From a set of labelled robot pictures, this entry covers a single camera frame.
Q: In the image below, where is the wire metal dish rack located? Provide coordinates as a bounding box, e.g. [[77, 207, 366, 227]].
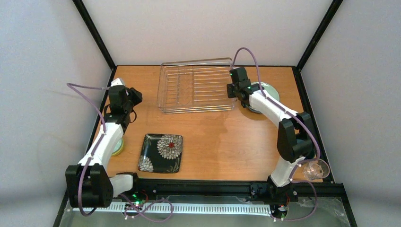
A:
[[157, 57, 235, 114]]

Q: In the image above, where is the black floral square plate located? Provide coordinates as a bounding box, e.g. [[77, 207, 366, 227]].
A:
[[138, 133, 183, 174]]

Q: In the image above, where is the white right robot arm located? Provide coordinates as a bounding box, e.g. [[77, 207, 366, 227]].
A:
[[227, 67, 318, 204]]

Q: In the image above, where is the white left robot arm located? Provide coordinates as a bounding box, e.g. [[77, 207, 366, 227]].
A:
[[65, 84, 143, 210]]

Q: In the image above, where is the light green round plate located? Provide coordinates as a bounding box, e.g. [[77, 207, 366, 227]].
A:
[[247, 82, 280, 114]]

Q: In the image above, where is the green yellow small bowl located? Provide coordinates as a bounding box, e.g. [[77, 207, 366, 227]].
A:
[[111, 138, 124, 156]]

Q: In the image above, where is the black frame post left rear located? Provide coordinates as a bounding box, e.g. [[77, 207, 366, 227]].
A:
[[72, 0, 116, 71]]

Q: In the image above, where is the black frame post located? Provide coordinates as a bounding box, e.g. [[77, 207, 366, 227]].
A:
[[72, 0, 116, 71], [296, 0, 343, 72]]

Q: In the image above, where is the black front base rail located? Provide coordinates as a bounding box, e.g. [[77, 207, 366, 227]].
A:
[[54, 179, 357, 227]]

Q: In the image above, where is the black frame post right rear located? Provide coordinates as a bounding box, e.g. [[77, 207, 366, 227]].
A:
[[296, 0, 343, 72]]

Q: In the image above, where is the white slotted cable duct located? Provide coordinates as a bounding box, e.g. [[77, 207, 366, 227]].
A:
[[72, 201, 272, 216]]

